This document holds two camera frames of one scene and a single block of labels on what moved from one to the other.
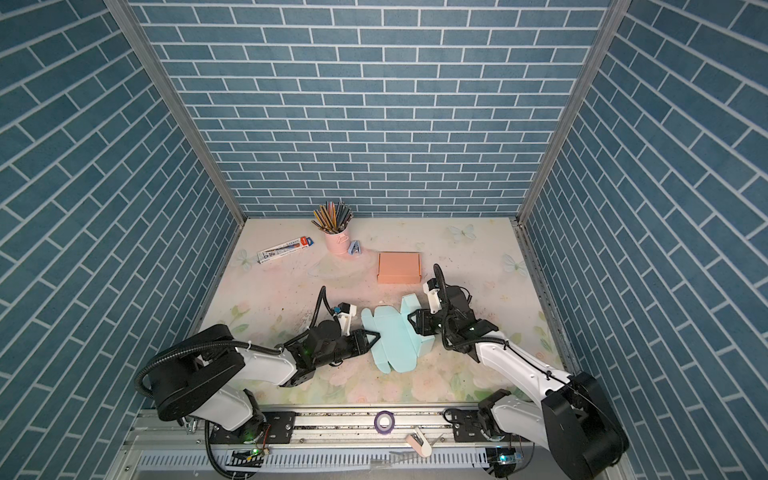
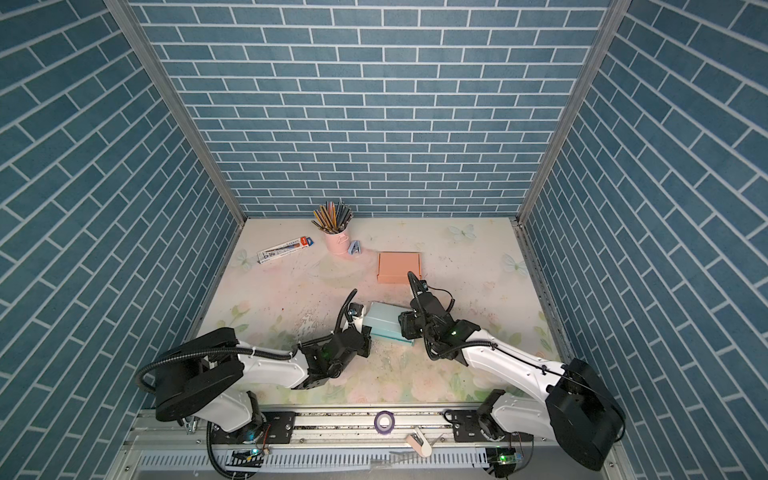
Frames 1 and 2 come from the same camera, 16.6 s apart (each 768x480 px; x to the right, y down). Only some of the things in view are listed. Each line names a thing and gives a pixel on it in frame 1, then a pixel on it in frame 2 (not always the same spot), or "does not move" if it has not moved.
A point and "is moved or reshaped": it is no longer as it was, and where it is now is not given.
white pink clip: x=419 y=441 does not move
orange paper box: x=399 y=267 does not move
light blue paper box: x=399 y=345 is moved or reshaped
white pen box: x=302 y=242 does not move
